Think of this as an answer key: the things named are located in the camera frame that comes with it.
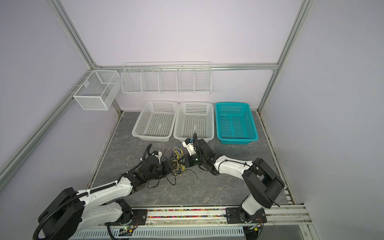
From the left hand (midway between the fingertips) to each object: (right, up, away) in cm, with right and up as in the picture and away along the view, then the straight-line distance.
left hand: (176, 167), depth 83 cm
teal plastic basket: (+40, +25, +29) cm, 56 cm away
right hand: (+1, +3, -1) cm, 3 cm away
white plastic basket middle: (+9, +30, +33) cm, 46 cm away
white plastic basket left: (-20, +27, +33) cm, 47 cm away
